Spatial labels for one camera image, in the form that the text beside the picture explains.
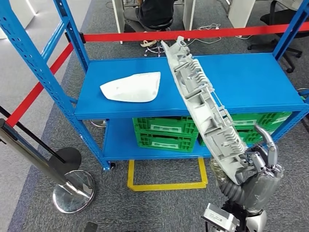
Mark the black stool chrome base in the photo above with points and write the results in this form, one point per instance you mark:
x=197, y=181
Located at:
x=157, y=48

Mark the person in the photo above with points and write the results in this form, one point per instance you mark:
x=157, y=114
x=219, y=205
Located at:
x=154, y=12

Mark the chrome stanchion post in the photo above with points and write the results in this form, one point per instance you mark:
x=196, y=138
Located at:
x=74, y=192

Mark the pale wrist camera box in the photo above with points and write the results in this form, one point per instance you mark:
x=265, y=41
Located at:
x=218, y=219

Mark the blue metal shelf rack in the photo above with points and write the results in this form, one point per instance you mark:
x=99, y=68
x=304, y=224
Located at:
x=241, y=83

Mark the green plastic crate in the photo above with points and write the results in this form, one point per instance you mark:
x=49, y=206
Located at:
x=249, y=134
x=166, y=134

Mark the black office chair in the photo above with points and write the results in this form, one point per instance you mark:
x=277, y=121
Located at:
x=285, y=16

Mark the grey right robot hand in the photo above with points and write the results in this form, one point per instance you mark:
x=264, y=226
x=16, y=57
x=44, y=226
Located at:
x=263, y=189

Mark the grey plastic wheel hubcap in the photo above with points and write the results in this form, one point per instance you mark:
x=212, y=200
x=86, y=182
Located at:
x=205, y=112

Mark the red barrier belt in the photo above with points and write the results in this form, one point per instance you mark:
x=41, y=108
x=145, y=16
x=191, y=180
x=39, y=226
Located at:
x=135, y=36
x=36, y=89

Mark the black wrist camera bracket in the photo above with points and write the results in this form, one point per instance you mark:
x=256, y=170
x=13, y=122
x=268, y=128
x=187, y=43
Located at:
x=237, y=213

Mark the white partition block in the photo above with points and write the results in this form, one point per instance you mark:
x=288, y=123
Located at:
x=14, y=12

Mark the white plastic mirror cover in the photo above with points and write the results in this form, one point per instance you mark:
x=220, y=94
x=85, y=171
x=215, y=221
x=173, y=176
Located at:
x=133, y=88

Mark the chrome stanchion base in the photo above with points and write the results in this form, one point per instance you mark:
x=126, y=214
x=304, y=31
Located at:
x=97, y=124

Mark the black stanchion post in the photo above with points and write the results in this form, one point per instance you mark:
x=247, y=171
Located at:
x=66, y=158

